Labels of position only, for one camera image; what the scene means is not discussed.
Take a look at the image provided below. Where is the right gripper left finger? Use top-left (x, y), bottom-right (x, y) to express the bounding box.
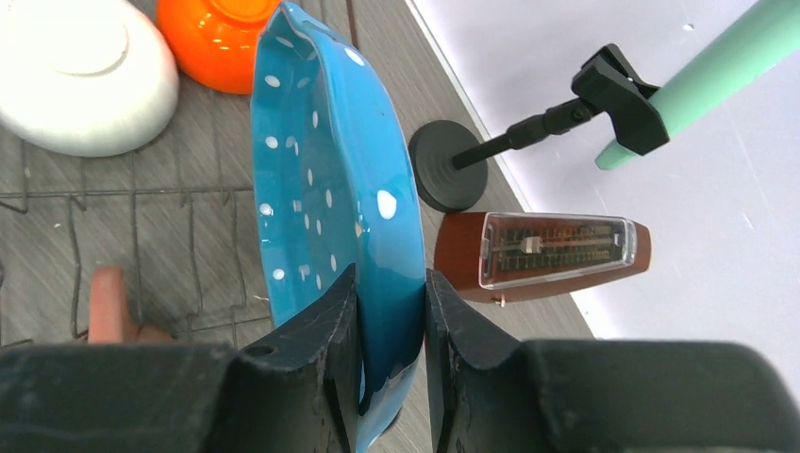
top-left (1, 267), bottom-right (360, 452)

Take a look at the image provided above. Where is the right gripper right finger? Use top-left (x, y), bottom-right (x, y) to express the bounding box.
top-left (425, 270), bottom-right (799, 452)

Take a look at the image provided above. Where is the pink ceramic mug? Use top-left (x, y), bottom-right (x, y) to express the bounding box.
top-left (87, 266), bottom-right (175, 344)

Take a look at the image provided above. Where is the blue dotted plate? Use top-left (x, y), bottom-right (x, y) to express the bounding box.
top-left (250, 2), bottom-right (425, 452)

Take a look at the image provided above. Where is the black wire dish rack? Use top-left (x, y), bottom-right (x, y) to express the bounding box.
top-left (0, 0), bottom-right (360, 348)

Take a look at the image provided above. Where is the orange bowl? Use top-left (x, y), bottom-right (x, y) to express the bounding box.
top-left (156, 0), bottom-right (278, 95)

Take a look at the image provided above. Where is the white bowl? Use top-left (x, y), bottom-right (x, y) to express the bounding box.
top-left (1, 1), bottom-right (179, 158)

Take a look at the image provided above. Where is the brown wooden metronome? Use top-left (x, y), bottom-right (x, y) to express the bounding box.
top-left (433, 211), bottom-right (652, 305)

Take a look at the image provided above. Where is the black microphone stand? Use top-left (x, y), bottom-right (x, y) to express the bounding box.
top-left (408, 43), bottom-right (669, 213)

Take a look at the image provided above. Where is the mint green microphone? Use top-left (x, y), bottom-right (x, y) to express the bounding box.
top-left (595, 0), bottom-right (799, 170)

